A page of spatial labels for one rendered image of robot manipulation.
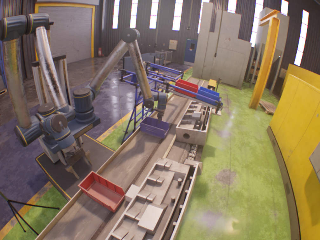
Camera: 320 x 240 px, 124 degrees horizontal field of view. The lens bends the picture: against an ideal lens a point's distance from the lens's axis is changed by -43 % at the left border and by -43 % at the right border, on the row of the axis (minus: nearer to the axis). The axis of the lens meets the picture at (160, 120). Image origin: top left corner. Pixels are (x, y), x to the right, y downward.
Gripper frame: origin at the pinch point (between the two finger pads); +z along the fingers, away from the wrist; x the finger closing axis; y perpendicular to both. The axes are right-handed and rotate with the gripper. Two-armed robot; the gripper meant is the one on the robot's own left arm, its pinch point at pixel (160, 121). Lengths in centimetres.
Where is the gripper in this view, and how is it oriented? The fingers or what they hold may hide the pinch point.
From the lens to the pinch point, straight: 191.4
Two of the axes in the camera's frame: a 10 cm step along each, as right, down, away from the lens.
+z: -1.0, 8.4, 5.3
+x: 3.8, -4.6, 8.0
